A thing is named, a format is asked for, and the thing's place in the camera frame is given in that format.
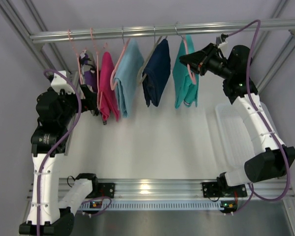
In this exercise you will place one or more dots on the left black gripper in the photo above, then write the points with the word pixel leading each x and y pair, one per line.
pixel 86 99

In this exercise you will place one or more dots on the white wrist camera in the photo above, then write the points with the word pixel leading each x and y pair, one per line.
pixel 221 40
pixel 59 83

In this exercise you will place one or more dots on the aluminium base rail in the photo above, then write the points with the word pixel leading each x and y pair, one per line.
pixel 172 189

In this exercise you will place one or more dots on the navy blue trousers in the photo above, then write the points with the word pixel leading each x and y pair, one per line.
pixel 153 91

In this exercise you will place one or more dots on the aluminium hanging rail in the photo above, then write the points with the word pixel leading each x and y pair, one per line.
pixel 129 32

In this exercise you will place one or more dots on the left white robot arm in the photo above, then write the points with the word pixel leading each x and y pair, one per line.
pixel 48 215

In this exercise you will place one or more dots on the magenta trousers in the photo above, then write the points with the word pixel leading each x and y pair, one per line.
pixel 107 97

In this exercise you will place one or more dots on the right aluminium frame struts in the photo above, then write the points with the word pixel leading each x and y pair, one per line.
pixel 274 48

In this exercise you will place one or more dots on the purple patterned trousers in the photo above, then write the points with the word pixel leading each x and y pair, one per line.
pixel 88 67

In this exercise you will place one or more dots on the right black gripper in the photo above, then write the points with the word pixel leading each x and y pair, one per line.
pixel 205 60

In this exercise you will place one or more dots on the white plastic basket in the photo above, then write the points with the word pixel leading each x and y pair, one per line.
pixel 235 138

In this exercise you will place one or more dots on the grey hanger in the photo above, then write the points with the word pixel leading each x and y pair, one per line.
pixel 157 64

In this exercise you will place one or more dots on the white slotted cable duct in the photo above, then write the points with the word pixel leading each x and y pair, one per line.
pixel 155 205

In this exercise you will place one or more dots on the aluminium frame struts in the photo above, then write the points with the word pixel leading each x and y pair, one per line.
pixel 21 80
pixel 274 48

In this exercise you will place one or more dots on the pink hanger of magenta trousers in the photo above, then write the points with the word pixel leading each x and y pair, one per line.
pixel 98 51

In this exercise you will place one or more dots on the left aluminium frame struts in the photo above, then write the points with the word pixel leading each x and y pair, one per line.
pixel 21 80

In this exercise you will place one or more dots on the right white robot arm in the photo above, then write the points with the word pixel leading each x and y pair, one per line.
pixel 271 156

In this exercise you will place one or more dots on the teal trousers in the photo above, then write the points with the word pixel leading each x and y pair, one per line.
pixel 186 92

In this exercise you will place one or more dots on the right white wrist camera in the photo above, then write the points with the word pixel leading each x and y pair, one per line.
pixel 221 40

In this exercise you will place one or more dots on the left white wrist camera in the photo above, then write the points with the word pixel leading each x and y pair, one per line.
pixel 59 83

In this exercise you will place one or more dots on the pink hanger of blue trousers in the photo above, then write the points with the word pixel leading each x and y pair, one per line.
pixel 113 84

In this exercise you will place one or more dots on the light blue trousers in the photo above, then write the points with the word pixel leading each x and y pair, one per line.
pixel 126 76

